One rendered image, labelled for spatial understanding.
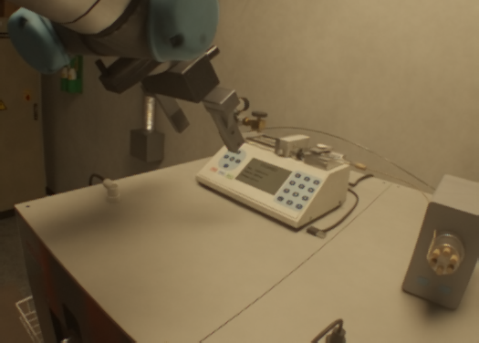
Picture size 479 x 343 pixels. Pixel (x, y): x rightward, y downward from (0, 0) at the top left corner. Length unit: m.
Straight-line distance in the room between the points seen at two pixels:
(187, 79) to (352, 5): 1.03
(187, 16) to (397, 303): 0.38
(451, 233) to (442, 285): 0.07
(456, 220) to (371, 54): 0.99
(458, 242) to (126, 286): 0.37
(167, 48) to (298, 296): 0.30
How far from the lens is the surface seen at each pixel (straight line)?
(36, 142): 3.68
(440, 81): 1.27
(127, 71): 0.43
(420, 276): 0.45
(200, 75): 0.45
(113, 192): 0.59
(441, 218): 0.41
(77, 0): 0.23
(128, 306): 0.38
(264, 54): 1.55
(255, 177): 0.60
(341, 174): 0.62
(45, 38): 0.35
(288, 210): 0.54
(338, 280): 0.45
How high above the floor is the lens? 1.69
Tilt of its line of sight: 16 degrees down
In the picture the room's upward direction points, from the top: 5 degrees clockwise
